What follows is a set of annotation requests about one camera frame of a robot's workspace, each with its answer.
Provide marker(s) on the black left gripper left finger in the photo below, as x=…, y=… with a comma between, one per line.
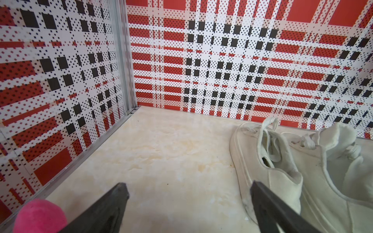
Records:
x=105, y=215

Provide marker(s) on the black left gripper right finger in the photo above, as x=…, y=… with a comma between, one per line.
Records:
x=273, y=214

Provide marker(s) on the white sneaker one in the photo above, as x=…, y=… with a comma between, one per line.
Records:
x=326, y=176

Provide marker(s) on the pink striped plush doll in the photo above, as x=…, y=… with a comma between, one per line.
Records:
x=40, y=216

